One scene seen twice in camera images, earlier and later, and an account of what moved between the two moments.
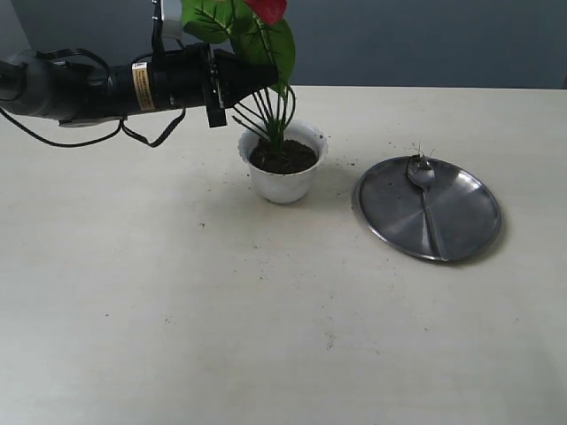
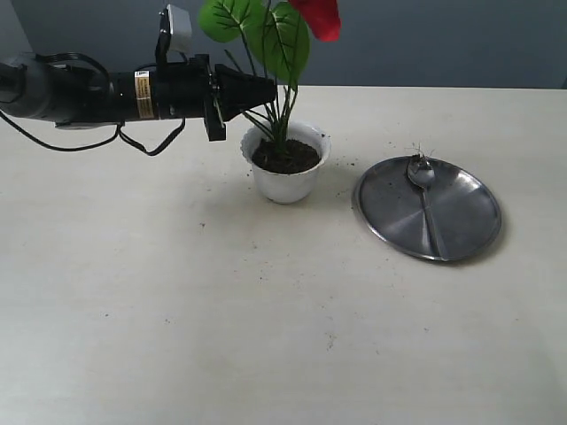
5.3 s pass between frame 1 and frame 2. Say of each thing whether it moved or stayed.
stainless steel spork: stayed
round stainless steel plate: stayed
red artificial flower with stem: moved
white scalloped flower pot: stayed
